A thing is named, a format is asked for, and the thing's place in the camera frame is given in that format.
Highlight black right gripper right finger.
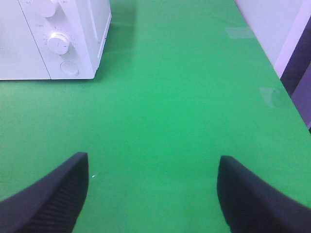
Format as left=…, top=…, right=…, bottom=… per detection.
left=217, top=155, right=311, bottom=233

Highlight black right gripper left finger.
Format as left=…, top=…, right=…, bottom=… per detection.
left=0, top=152, right=88, bottom=233

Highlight white microwave door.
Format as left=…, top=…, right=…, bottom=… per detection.
left=0, top=0, right=50, bottom=80

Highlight round door release button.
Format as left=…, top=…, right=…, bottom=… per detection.
left=60, top=61, right=79, bottom=76

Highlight white timer knob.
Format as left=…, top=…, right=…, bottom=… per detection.
left=47, top=32, right=70, bottom=55

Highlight green table cloth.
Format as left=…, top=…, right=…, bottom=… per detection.
left=0, top=0, right=311, bottom=233

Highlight white microwave oven body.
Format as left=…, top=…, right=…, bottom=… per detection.
left=0, top=0, right=112, bottom=81

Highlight white power knob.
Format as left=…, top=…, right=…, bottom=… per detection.
left=41, top=0, right=60, bottom=17

